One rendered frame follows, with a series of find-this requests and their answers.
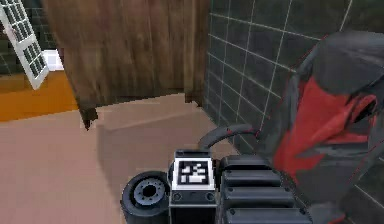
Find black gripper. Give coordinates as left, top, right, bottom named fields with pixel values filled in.
left=120, top=170, right=172, bottom=224

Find black and red office chair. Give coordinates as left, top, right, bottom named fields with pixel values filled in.
left=197, top=29, right=384, bottom=224

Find brown wooden cupboard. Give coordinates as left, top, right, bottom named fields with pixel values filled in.
left=41, top=0, right=212, bottom=131

